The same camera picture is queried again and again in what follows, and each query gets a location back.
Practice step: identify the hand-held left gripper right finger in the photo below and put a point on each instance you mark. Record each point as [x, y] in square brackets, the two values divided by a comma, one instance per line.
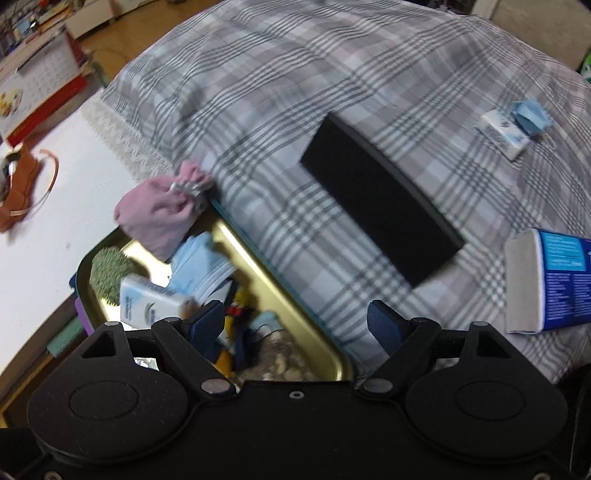
[383, 325]

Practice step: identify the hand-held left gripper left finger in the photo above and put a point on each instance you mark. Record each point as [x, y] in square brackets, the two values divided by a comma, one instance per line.
[207, 325]

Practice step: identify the yellow and black soft toy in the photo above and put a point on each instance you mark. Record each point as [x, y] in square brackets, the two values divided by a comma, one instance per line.
[238, 332]

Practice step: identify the gold metal tin tray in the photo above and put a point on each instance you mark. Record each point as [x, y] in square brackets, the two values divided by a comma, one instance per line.
[258, 286]

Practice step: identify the blue snack packet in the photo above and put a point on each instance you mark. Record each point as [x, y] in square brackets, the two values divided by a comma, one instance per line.
[279, 357]

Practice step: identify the green round fuzzy pad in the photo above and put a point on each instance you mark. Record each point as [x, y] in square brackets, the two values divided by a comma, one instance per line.
[107, 272]

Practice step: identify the pink cloth pouch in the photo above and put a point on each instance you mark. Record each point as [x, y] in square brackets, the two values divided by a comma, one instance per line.
[161, 212]

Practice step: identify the purple plastic board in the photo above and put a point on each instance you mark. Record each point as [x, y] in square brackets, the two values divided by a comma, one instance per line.
[82, 316]

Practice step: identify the black rectangular pad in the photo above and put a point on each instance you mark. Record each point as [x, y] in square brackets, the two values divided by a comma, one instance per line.
[383, 198]

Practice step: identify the green foam tube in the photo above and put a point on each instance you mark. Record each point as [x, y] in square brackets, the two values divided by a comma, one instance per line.
[64, 339]

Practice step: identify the blue and grey box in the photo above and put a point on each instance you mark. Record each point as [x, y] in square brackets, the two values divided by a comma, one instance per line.
[554, 277]

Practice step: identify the grey plaid blanket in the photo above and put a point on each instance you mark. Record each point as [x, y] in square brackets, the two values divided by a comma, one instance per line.
[351, 138]

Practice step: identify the white lace cloth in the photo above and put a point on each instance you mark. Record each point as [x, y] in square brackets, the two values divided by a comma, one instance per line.
[124, 134]

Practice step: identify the brown leather bag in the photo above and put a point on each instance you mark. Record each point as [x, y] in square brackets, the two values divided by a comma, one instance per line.
[16, 194]

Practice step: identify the red desk calendar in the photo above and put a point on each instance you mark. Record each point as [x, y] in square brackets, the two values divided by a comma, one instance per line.
[39, 87]

